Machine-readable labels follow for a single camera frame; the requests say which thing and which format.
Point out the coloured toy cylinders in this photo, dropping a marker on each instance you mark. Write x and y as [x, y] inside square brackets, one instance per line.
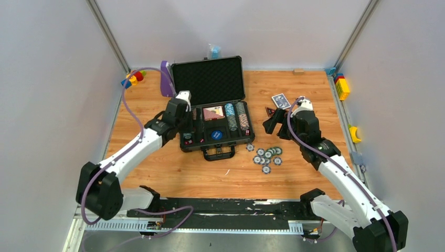
[138, 76]

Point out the brown poker chip stack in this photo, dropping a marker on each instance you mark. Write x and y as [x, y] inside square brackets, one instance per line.
[195, 114]

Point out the small wooden block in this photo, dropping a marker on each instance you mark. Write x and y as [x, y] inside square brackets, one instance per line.
[298, 71]

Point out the blue playing card deck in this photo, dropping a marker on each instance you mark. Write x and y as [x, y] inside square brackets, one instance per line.
[281, 101]

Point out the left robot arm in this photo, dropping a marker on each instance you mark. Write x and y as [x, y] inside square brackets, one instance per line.
[99, 187]

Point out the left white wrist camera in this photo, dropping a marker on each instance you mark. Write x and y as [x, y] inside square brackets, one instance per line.
[186, 96]

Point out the purple stand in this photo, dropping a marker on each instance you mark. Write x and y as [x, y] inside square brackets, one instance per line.
[166, 82]

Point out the loose chip near handle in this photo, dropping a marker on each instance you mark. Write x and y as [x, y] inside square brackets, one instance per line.
[250, 147]

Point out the yellow red toy brick block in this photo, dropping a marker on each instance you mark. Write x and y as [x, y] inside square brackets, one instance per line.
[342, 87]

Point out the red playing card deck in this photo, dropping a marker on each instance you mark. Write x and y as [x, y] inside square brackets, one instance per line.
[213, 113]

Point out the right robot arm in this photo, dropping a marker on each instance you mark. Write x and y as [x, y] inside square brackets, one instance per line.
[367, 221]

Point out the light blue bottle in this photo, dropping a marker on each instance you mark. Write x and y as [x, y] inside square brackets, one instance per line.
[214, 52]

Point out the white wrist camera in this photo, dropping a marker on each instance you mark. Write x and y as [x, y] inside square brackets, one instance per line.
[186, 96]
[303, 105]

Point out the light blue poker chip stack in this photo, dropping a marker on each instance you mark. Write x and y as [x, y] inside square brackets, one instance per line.
[229, 109]

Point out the loose chip right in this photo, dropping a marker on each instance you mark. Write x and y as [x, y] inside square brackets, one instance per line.
[277, 161]

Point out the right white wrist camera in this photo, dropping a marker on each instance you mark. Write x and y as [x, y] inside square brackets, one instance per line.
[303, 105]

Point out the yellow curved toy piece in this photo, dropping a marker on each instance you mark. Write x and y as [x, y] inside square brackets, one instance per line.
[353, 130]

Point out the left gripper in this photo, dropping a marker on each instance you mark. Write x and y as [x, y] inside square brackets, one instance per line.
[187, 128]

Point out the dark green poker chip stack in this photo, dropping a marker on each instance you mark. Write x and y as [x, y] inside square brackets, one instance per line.
[240, 108]

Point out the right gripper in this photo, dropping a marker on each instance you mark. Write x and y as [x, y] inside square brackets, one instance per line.
[277, 117]

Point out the black poker set case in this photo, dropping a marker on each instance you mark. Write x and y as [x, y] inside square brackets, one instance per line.
[213, 82]

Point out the pink white poker chip stack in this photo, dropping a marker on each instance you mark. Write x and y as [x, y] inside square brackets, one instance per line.
[244, 122]

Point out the red triangular card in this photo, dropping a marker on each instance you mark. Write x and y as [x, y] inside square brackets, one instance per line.
[270, 111]

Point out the blue small blind button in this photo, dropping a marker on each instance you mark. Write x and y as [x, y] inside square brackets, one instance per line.
[217, 135]

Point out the loose chip front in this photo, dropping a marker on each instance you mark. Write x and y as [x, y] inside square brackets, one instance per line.
[266, 169]

